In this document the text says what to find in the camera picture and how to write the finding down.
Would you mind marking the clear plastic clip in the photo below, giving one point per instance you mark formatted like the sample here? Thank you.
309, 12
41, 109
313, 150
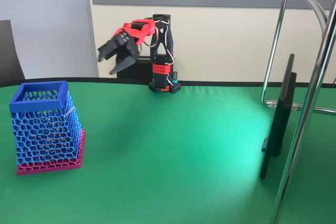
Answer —
271, 103

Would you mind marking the blue mesh basket magenta base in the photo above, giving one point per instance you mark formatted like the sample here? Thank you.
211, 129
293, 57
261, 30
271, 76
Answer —
36, 106

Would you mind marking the green table cloth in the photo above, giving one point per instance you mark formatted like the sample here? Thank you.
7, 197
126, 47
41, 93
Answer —
157, 182

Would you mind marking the thin white stick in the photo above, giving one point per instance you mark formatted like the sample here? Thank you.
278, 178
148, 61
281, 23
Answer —
69, 112

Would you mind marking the chrome tube stand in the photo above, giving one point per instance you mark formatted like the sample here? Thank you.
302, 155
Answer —
302, 129

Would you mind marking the black plastic case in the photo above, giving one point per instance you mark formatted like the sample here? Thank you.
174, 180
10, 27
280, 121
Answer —
136, 70

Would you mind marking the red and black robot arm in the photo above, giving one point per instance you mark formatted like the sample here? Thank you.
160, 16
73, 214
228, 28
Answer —
160, 69

